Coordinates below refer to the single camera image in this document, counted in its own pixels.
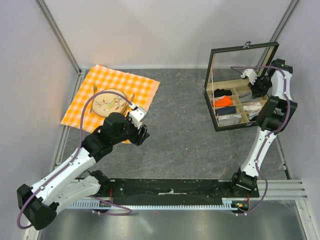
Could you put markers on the orange rolled underwear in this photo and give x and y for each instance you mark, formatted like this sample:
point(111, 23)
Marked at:
point(224, 101)

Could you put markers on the navy rolled underwear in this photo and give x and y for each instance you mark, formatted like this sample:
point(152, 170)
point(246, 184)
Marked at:
point(229, 110)

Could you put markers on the black compartment storage box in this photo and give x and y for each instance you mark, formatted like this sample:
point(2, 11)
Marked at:
point(219, 75)

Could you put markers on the grey slotted cable duct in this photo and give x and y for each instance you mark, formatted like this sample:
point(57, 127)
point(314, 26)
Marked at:
point(93, 204)

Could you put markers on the black white rolled underwear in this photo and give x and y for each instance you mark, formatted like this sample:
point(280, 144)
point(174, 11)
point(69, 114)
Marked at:
point(252, 116)

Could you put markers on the white pink rolled underwear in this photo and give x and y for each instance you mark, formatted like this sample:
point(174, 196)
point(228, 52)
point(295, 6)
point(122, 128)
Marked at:
point(252, 107)

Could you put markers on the grey cream underwear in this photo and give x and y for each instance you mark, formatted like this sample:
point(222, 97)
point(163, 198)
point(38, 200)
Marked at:
point(245, 97)

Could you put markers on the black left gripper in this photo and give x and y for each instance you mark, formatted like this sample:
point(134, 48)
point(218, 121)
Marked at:
point(138, 139)

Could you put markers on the gold fork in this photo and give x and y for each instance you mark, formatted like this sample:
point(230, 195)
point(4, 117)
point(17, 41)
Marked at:
point(95, 88)

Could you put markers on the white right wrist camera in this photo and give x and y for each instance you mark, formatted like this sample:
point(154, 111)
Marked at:
point(249, 74)

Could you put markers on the gold knife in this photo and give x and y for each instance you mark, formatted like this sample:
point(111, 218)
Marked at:
point(132, 98)

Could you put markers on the beige bird pattern plate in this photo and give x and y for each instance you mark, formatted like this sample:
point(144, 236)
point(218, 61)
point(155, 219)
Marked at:
point(105, 104)

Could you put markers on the orange white checkered cloth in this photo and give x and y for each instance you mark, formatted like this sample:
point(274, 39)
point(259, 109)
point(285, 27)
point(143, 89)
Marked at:
point(138, 89)

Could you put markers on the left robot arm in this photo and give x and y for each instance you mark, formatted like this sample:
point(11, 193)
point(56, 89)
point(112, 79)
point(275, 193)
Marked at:
point(41, 202)

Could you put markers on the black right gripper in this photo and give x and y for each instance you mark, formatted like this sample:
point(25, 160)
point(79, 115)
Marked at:
point(255, 91)

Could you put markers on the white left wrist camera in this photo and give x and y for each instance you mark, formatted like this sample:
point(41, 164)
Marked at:
point(137, 116)

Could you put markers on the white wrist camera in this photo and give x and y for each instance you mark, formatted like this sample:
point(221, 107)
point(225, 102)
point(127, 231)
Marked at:
point(249, 74)
point(137, 116)

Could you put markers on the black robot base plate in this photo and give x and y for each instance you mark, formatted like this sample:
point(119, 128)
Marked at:
point(130, 191)

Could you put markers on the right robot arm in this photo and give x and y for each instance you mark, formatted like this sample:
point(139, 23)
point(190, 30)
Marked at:
point(271, 120)

